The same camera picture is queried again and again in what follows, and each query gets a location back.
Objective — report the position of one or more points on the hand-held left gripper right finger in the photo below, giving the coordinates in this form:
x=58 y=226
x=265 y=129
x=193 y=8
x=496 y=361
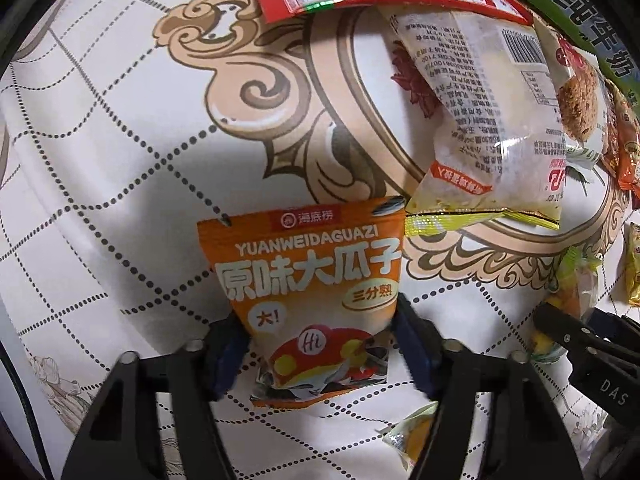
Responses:
x=415 y=355

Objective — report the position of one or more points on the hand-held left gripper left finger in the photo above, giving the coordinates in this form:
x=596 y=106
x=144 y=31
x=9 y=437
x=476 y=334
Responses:
x=222 y=362

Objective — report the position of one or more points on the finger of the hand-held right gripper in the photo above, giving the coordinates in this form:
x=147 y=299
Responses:
x=617 y=321
x=562 y=326

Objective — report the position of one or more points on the yellow candy packet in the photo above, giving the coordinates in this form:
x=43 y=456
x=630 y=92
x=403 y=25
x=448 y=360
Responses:
x=575 y=280

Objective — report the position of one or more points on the orange sunflower seed packet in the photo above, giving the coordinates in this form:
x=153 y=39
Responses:
x=300 y=270

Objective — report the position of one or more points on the yellow snack packet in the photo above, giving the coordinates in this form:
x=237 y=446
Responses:
x=633 y=265

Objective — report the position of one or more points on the small clear yellow packet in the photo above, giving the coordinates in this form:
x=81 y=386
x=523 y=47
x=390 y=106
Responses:
x=412 y=440

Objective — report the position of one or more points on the orange snack packet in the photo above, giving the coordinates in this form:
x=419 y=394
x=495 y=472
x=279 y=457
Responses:
x=631 y=145

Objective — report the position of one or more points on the printed quilt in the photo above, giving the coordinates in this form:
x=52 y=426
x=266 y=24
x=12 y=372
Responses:
x=125 y=160

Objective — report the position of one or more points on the white cookie picture packet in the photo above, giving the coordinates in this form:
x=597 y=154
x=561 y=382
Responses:
x=577 y=95

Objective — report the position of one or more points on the translucent white snack packet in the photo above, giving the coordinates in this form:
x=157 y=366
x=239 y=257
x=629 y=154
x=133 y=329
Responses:
x=475 y=110

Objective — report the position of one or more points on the green printed carton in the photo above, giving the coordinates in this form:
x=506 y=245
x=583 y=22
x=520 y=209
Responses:
x=590 y=10

